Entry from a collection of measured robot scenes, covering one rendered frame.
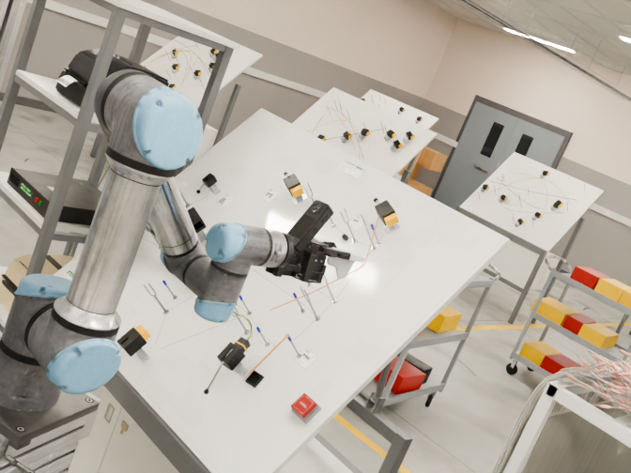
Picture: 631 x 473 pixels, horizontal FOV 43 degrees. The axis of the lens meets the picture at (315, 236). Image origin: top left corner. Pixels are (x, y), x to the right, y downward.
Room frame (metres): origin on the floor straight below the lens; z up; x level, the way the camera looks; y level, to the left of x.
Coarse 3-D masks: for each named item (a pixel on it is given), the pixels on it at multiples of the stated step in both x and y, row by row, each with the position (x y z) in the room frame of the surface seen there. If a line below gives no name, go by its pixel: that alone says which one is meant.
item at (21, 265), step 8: (24, 256) 2.84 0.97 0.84; (48, 256) 2.88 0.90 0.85; (56, 256) 2.93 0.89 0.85; (64, 256) 2.96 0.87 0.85; (16, 264) 2.80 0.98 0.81; (24, 264) 2.79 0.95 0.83; (48, 264) 2.82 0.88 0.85; (56, 264) 2.84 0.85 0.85; (64, 264) 2.88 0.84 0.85; (8, 272) 2.79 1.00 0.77; (16, 272) 2.78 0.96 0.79; (24, 272) 2.76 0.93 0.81; (48, 272) 2.76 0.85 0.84; (0, 280) 2.79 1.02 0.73; (8, 280) 2.77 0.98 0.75; (16, 280) 2.76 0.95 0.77; (0, 288) 2.77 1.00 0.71; (8, 288) 2.73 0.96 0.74; (16, 288) 2.73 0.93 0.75; (0, 296) 2.76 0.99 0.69; (8, 296) 2.73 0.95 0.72; (8, 304) 2.72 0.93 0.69
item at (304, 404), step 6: (300, 396) 1.95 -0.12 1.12; (306, 396) 1.95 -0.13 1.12; (300, 402) 1.94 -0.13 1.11; (306, 402) 1.94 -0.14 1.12; (312, 402) 1.93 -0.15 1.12; (294, 408) 1.93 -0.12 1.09; (300, 408) 1.92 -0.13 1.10; (306, 408) 1.92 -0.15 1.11; (312, 408) 1.92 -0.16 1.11; (300, 414) 1.91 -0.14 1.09; (306, 414) 1.91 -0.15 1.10
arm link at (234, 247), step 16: (224, 224) 1.44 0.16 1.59; (240, 224) 1.47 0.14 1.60; (208, 240) 1.45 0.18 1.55; (224, 240) 1.42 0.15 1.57; (240, 240) 1.44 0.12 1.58; (256, 240) 1.47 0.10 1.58; (208, 256) 1.44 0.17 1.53; (224, 256) 1.42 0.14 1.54; (240, 256) 1.44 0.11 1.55; (256, 256) 1.47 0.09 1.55; (240, 272) 1.45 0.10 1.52
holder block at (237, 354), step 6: (228, 348) 2.06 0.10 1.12; (234, 348) 2.06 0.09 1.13; (240, 348) 2.06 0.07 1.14; (222, 354) 2.05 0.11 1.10; (228, 354) 2.05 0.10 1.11; (234, 354) 2.04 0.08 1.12; (240, 354) 2.06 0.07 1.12; (222, 360) 2.04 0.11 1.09; (228, 360) 2.03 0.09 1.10; (234, 360) 2.04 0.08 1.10; (240, 360) 2.06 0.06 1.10; (228, 366) 2.03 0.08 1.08; (234, 366) 2.05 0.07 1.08
